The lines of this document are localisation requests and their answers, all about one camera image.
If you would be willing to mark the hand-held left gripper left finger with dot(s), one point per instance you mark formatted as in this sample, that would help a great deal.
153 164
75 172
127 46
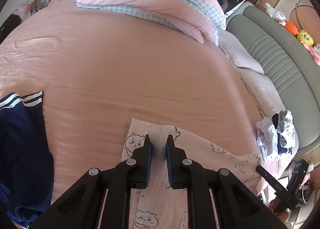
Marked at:
149 166

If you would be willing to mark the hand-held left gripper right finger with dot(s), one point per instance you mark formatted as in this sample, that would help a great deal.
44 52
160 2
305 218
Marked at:
168 166

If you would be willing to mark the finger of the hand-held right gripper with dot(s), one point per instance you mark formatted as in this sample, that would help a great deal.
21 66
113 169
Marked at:
265 174

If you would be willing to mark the pink printed pajama pants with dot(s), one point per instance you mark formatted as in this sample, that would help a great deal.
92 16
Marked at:
200 154

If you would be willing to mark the navy shorts with white stripes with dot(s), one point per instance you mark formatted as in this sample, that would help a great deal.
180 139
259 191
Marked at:
22 156

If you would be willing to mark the pile of white navy clothes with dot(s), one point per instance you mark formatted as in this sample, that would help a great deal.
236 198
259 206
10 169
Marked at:
270 139

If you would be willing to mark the bed with pink sheet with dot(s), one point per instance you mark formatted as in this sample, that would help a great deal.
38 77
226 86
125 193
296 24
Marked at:
137 69

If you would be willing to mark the grey padded headboard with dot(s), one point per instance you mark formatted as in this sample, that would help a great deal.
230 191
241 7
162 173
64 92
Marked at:
275 56

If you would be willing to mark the pink plush toy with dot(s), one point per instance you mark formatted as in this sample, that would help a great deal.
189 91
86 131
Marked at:
316 54

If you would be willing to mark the orange round plush toy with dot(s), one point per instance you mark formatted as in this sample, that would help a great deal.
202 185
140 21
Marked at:
292 28

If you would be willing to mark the white bunny plush toy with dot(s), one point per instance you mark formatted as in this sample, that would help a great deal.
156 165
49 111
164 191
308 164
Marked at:
275 13

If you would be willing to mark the pink and blue checked duvet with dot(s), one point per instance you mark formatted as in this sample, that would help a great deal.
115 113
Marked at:
162 2

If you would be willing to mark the black bag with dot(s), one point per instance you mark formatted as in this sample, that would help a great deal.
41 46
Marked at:
11 23

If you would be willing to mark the pink bag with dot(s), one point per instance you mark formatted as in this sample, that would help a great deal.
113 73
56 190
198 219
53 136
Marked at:
23 10

